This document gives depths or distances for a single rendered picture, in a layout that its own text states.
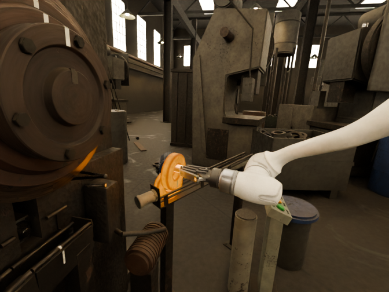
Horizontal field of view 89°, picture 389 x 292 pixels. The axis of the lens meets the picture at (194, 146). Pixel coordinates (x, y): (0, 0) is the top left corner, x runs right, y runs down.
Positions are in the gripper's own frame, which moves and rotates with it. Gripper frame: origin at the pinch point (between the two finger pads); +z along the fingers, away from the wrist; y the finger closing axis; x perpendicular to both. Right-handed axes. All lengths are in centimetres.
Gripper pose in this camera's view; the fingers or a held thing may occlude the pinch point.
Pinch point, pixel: (174, 167)
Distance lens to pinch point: 83.4
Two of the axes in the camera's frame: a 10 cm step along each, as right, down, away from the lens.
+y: 4.0, -1.9, 9.0
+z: -9.1, -1.8, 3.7
